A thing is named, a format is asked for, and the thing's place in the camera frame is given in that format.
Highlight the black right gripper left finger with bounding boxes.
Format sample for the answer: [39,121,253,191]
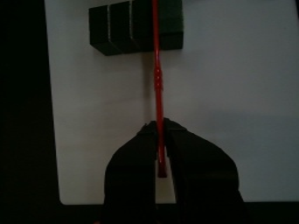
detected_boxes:
[99,121,159,224]

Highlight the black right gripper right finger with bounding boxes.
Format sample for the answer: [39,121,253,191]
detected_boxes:
[163,117,249,224]

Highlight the red toy knife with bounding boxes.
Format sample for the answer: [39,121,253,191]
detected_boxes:
[151,0,169,179]

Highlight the white cutting board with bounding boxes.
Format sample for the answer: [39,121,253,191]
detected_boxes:
[43,0,299,206]

